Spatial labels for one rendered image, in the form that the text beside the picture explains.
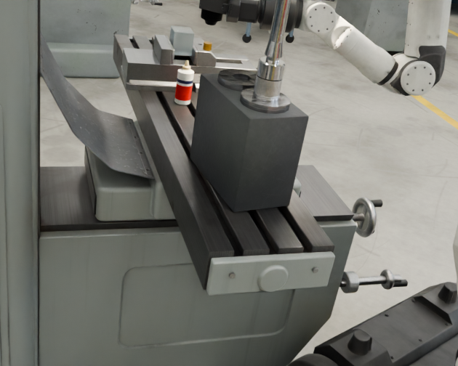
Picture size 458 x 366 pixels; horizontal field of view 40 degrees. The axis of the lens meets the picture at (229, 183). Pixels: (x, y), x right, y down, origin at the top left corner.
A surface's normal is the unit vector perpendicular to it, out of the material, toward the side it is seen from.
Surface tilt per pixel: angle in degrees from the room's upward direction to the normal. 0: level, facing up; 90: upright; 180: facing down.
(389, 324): 0
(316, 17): 83
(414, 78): 82
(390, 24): 90
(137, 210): 90
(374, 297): 0
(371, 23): 90
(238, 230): 0
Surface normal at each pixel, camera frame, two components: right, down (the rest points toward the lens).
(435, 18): 0.05, 0.35
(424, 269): 0.15, -0.87
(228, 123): -0.90, 0.08
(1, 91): 0.29, 0.47
